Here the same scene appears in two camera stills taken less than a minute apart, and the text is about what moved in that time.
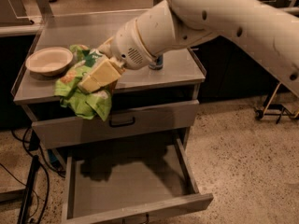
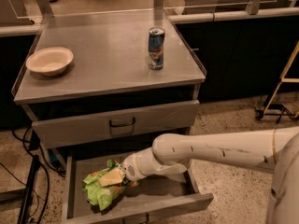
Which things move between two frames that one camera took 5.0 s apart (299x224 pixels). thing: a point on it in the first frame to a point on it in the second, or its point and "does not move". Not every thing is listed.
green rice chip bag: [83, 104] to [100, 195]
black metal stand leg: [24, 214] does not move
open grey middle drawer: [114, 185] does not move
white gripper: [127, 49] to [129, 169]
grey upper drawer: [68, 130] does not move
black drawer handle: [122, 124] does not move
